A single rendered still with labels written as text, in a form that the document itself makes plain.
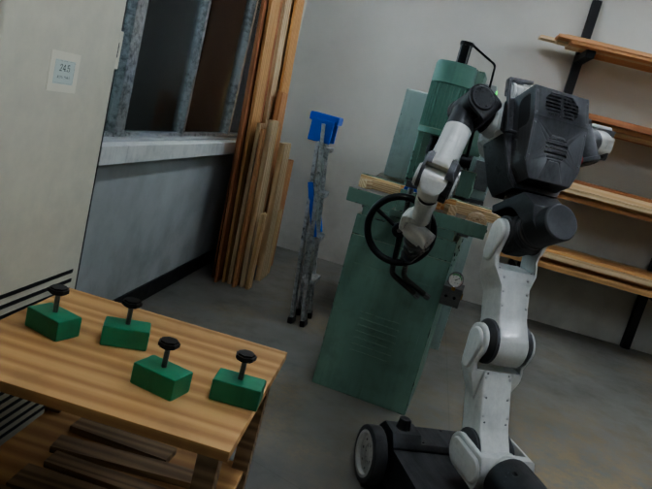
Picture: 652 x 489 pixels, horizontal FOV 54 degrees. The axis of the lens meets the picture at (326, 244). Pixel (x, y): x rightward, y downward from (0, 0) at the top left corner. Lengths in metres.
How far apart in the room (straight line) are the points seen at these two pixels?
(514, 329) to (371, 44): 3.48
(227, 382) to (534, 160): 1.16
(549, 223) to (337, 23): 3.58
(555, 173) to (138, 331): 1.31
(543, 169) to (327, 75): 3.35
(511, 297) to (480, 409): 0.37
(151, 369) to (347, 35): 4.12
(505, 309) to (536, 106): 0.63
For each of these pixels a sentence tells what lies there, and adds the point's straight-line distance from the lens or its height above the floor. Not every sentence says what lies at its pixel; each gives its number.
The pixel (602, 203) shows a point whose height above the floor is 1.04.
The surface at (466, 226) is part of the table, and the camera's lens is 2.71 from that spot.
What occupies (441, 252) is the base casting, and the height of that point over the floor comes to 0.74.
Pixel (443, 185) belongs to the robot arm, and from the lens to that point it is 2.05.
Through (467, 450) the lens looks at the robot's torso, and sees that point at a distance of 2.10.
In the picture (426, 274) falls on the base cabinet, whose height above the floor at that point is 0.63.
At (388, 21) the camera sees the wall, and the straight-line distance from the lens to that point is 5.24.
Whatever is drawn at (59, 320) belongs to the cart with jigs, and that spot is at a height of 0.58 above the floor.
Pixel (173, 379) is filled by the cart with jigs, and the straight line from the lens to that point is 1.42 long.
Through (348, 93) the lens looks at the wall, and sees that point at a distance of 5.21.
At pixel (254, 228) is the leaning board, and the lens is 4.00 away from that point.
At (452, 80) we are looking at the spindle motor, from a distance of 2.80.
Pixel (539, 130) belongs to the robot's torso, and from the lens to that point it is 2.10.
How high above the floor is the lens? 1.20
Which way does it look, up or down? 12 degrees down
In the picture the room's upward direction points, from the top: 15 degrees clockwise
